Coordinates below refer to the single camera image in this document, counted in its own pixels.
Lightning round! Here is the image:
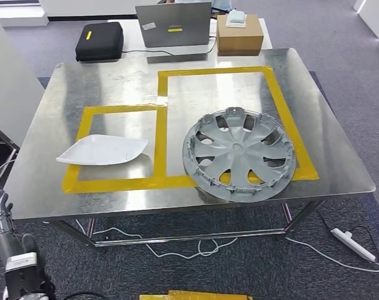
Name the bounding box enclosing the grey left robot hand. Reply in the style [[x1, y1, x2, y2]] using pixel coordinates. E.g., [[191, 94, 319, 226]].
[[0, 189, 38, 266]]

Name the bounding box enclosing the white curved plastic part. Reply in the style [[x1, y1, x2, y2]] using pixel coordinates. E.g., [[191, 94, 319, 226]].
[[56, 134, 148, 166]]

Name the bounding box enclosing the steel workbench table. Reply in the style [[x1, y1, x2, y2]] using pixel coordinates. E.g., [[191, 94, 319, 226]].
[[3, 47, 377, 249]]

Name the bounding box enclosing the white side panel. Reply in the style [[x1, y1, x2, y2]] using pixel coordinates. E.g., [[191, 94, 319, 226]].
[[0, 22, 46, 149]]

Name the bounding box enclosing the yellow double-rectangle tape outline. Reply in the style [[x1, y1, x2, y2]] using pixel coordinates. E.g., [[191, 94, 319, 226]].
[[61, 65, 320, 196]]

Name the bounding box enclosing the black zip case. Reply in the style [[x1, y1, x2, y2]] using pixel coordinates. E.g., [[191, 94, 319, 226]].
[[74, 21, 124, 64]]

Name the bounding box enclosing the long yellow floor tape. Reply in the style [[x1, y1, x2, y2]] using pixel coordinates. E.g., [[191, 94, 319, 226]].
[[139, 289, 253, 300]]

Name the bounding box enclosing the white table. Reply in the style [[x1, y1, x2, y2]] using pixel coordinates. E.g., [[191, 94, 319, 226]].
[[108, 17, 274, 57]]

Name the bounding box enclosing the silver laptop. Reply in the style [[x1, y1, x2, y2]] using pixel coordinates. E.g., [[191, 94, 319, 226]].
[[135, 1, 213, 49]]

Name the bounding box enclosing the grey plastic hubcap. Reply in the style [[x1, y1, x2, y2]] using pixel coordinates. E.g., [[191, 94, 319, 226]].
[[182, 106, 297, 204]]

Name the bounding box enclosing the brown cardboard box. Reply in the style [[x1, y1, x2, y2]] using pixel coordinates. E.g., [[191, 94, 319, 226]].
[[216, 14, 265, 57]]

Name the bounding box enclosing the pale teal pack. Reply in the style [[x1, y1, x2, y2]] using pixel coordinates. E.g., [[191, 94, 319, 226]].
[[225, 9, 247, 29]]

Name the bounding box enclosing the white power strip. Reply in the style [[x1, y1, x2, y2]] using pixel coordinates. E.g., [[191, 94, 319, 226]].
[[330, 227, 377, 263]]

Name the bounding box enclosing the white partition panel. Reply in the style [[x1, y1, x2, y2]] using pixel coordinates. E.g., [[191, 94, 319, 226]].
[[354, 0, 379, 48]]

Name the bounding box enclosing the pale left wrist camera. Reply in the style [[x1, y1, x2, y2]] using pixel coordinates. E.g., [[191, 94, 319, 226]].
[[4, 252, 42, 300]]

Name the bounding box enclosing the white cable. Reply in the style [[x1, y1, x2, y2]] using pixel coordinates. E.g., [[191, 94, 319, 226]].
[[284, 236, 379, 274], [74, 218, 239, 260]]

